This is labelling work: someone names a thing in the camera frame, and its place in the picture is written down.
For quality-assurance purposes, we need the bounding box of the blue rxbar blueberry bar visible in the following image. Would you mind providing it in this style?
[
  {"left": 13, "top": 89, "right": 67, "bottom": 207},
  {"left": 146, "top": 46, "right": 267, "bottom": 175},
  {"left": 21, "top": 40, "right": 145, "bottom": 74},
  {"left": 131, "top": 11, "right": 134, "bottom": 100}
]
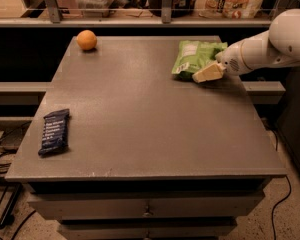
[{"left": 38, "top": 109, "right": 70, "bottom": 156}]

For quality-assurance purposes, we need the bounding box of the black cables left floor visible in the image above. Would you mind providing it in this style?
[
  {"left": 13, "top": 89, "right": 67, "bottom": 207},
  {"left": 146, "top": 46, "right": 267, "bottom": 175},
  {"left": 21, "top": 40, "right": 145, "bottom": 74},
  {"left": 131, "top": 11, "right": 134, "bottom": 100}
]
[{"left": 0, "top": 122, "right": 36, "bottom": 240}]

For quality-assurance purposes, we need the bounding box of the orange fruit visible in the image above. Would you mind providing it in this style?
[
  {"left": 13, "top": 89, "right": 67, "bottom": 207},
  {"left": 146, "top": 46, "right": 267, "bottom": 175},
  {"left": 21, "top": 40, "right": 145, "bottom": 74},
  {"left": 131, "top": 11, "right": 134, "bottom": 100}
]
[{"left": 77, "top": 30, "right": 97, "bottom": 51}]

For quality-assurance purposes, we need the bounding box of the black power adapter box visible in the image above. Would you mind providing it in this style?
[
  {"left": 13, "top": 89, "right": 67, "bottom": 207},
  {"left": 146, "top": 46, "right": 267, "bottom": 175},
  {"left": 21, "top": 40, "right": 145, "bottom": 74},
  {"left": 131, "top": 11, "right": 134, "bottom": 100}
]
[{"left": 0, "top": 128, "right": 26, "bottom": 152}]

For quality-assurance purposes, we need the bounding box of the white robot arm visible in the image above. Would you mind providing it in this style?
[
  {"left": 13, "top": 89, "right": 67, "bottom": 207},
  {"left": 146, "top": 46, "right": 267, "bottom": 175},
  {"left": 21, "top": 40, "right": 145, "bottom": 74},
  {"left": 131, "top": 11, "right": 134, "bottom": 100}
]
[{"left": 192, "top": 9, "right": 300, "bottom": 83}]

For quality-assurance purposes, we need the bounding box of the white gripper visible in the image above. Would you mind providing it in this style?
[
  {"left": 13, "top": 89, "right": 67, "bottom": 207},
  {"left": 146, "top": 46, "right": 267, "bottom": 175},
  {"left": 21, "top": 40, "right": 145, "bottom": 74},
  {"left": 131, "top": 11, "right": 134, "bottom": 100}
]
[{"left": 192, "top": 40, "right": 251, "bottom": 83}]

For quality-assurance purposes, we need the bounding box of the black cable right floor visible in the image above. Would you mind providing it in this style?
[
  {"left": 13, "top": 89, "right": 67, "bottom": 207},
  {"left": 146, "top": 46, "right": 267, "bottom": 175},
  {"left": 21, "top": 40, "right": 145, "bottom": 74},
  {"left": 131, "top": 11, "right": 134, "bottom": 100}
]
[{"left": 270, "top": 175, "right": 293, "bottom": 240}]

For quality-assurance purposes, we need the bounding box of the green rice chip bag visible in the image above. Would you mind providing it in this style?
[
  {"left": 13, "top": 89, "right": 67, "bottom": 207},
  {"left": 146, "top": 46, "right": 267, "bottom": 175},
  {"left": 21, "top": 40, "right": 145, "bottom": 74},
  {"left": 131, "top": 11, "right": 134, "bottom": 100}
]
[{"left": 171, "top": 40, "right": 228, "bottom": 81}]

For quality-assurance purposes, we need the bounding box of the colourful snack bag on shelf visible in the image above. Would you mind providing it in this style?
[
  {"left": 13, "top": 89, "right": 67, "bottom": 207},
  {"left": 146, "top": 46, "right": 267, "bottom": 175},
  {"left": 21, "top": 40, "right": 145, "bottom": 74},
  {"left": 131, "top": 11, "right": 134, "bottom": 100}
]
[{"left": 199, "top": 0, "right": 263, "bottom": 19}]

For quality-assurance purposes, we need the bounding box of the clear plastic container on shelf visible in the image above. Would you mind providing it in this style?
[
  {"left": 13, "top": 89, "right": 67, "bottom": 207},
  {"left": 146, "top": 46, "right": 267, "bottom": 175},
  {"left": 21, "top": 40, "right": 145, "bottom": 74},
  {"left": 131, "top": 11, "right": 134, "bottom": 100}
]
[{"left": 76, "top": 0, "right": 114, "bottom": 18}]

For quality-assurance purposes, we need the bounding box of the grey drawer cabinet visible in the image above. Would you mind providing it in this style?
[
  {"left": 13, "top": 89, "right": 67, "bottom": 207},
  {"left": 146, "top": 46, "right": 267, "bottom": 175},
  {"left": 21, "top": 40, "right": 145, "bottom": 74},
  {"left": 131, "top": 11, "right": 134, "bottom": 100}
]
[{"left": 7, "top": 37, "right": 285, "bottom": 240}]

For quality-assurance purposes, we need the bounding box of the grey metal shelf rail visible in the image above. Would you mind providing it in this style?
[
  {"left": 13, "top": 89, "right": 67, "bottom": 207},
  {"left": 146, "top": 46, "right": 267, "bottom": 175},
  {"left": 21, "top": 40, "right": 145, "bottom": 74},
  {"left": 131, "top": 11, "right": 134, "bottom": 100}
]
[{"left": 0, "top": 0, "right": 300, "bottom": 29}]

